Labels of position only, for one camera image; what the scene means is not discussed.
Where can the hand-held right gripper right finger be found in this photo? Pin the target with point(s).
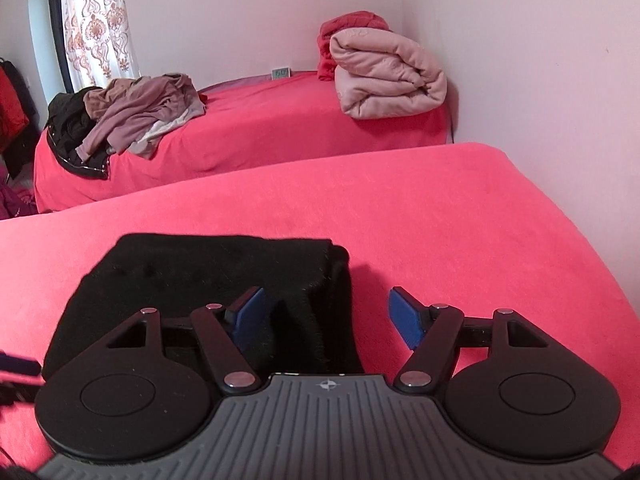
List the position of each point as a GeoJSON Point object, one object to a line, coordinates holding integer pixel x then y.
{"type": "Point", "coordinates": [406, 321]}

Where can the black window frame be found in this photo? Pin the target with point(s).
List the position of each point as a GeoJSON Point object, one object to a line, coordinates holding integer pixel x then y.
{"type": "Point", "coordinates": [56, 20]}

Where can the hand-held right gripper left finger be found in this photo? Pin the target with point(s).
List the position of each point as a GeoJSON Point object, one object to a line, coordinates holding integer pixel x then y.
{"type": "Point", "coordinates": [250, 314]}

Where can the white garment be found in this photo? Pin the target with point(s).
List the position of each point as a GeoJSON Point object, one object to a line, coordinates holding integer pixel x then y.
{"type": "Point", "coordinates": [167, 127]}

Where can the magenta cloth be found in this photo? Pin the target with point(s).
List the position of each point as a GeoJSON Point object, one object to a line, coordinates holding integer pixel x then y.
{"type": "Point", "coordinates": [15, 202]}

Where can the folded pale pink blanket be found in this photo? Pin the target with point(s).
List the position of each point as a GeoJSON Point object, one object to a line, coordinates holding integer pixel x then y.
{"type": "Point", "coordinates": [385, 75]}

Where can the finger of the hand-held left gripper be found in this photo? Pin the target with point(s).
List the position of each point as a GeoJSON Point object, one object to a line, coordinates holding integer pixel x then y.
{"type": "Point", "coordinates": [17, 363]}
{"type": "Point", "coordinates": [15, 393]}

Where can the small bed with pink cover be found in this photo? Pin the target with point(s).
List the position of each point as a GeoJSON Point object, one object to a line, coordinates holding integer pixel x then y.
{"type": "Point", "coordinates": [280, 120]}

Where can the small digital clock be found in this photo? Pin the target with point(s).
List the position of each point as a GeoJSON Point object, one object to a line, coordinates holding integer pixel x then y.
{"type": "Point", "coordinates": [280, 73]}

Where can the folded red blanket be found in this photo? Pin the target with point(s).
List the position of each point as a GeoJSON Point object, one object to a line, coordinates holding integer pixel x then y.
{"type": "Point", "coordinates": [350, 22]}

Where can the black pants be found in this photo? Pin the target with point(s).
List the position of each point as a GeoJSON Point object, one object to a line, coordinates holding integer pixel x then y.
{"type": "Point", "coordinates": [210, 270]}

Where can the floral patterned curtain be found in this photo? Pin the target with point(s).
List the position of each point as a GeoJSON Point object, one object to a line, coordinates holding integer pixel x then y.
{"type": "Point", "coordinates": [97, 20]}

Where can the mauve garment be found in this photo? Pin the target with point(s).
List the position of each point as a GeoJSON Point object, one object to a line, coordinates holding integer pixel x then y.
{"type": "Point", "coordinates": [135, 105]}

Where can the red bag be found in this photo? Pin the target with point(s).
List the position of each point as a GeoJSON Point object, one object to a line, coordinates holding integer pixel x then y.
{"type": "Point", "coordinates": [11, 105]}

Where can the black studded garment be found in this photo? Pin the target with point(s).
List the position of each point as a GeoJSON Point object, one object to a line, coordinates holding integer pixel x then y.
{"type": "Point", "coordinates": [67, 125]}

